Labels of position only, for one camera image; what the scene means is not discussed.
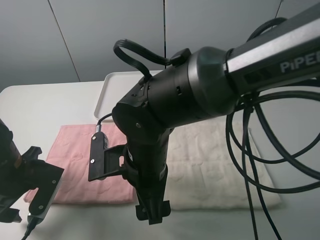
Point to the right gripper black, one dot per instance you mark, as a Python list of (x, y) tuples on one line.
[(146, 154)]

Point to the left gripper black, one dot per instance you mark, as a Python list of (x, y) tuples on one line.
[(14, 171)]

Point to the pink towel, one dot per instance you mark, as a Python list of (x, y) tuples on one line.
[(71, 151)]

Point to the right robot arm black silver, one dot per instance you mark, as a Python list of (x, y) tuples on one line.
[(192, 87)]

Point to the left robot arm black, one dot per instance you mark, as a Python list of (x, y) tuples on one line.
[(6, 139)]

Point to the white towel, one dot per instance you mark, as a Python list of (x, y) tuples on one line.
[(201, 174)]

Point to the white rectangular plastic tray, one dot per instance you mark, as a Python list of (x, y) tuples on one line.
[(114, 87)]

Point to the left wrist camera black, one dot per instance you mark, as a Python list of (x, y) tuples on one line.
[(45, 178)]

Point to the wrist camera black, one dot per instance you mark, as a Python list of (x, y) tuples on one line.
[(104, 161), (45, 178)]

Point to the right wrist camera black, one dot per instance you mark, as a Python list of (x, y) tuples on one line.
[(104, 161)]

